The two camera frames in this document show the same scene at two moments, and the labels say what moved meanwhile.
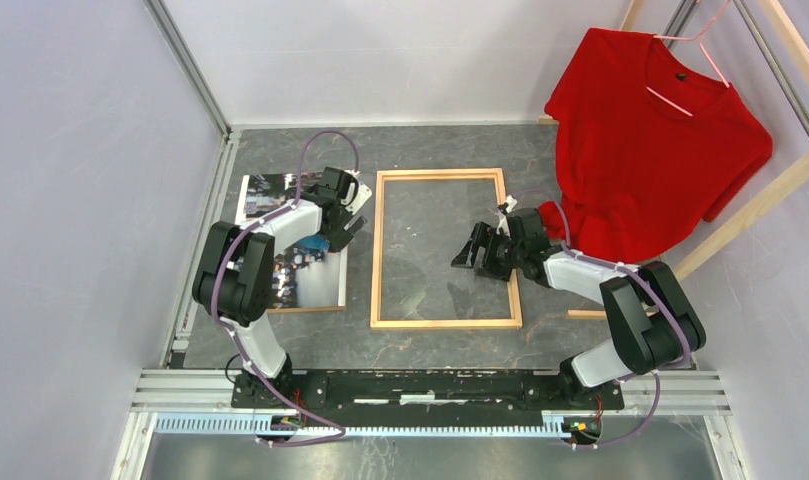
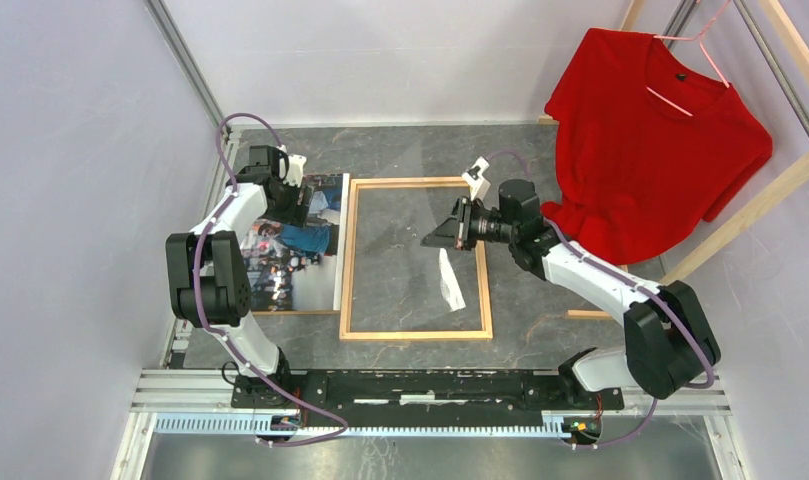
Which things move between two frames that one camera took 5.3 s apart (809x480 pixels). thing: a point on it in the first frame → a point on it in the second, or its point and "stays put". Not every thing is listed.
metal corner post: x=187 y=65 stays put
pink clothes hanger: x=695 y=37 stays put
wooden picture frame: x=376 y=297 → x=348 y=275
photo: x=307 y=275 stays put
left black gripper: x=346 y=235 → x=298 y=214
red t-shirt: x=647 y=144 stays put
